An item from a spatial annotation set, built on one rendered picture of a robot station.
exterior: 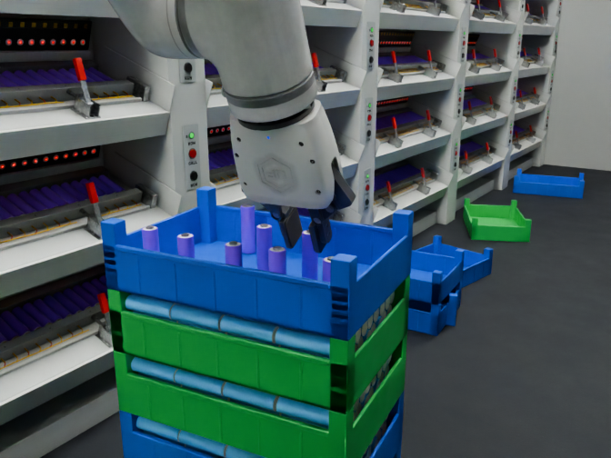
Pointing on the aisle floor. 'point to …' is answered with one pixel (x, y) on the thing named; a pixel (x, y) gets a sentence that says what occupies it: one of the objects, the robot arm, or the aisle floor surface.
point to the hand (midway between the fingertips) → (305, 229)
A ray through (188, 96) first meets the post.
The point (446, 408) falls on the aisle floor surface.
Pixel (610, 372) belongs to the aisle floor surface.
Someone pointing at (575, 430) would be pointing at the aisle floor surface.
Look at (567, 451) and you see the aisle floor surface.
